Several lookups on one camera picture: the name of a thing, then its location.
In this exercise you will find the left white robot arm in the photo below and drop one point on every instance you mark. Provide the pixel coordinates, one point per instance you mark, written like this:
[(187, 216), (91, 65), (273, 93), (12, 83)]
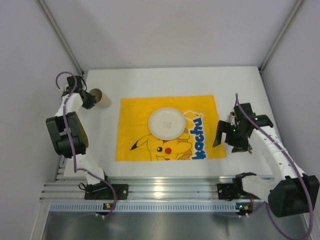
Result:
[(66, 132)]

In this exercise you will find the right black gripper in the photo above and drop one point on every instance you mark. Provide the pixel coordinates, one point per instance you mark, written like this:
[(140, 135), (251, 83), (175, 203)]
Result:
[(227, 132)]

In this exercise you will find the yellow pikachu cloth placemat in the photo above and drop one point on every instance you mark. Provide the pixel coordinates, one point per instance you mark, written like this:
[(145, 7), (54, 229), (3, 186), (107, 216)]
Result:
[(136, 143)]

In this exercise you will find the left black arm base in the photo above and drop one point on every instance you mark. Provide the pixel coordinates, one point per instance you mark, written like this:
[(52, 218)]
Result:
[(101, 191)]

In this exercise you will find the beige paper cup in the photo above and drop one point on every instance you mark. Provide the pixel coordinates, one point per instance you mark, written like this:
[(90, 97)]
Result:
[(102, 100)]

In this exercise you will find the white paper plate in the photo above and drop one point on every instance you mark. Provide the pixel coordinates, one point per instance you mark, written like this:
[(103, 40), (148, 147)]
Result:
[(166, 123)]

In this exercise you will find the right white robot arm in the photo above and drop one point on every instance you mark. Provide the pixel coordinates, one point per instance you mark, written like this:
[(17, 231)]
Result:
[(294, 192)]

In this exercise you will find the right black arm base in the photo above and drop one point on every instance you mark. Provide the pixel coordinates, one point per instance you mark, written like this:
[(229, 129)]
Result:
[(230, 192)]

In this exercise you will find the perforated cable duct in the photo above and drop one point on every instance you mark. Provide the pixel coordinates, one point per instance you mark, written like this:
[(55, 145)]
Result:
[(148, 207)]

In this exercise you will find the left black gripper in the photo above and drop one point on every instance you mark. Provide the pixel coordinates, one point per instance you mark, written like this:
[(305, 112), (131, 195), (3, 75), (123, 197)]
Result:
[(87, 99)]

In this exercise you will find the aluminium rail frame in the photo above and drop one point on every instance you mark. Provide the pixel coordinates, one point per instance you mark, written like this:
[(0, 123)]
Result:
[(143, 188)]

